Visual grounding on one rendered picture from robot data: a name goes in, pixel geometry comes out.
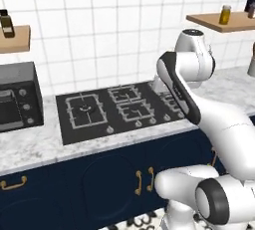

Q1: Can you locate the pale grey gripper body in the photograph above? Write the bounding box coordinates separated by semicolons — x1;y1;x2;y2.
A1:
149;75;171;95

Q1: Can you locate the black toaster oven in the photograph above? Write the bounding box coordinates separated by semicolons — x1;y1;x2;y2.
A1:
0;61;45;133

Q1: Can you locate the pale grey pot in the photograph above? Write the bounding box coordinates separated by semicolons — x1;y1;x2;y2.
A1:
246;41;255;78

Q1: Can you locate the dark glass bottle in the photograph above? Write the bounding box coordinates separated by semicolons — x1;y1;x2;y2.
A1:
0;9;16;40

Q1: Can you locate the black gas hob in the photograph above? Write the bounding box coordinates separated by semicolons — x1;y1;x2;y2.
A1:
55;81;197;146

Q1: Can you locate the brass drawer handle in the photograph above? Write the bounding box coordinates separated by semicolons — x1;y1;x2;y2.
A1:
0;175;29;191

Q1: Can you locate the brass cupboard handle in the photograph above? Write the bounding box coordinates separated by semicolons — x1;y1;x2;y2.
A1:
207;146;219;167
133;170;143;197
146;166;155;193

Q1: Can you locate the yellow glass jar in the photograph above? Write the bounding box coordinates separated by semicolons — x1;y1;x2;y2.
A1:
218;4;233;26

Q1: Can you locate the navy drawer front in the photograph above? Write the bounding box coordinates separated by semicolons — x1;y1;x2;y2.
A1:
0;161;81;230

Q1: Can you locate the navy cupboard door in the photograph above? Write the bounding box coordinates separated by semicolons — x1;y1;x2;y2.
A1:
144;129;214;210
210;136;227;176
77;150;147;230

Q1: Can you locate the wooden wall shelf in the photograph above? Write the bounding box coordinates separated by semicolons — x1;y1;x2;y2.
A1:
0;25;32;55
185;11;255;34

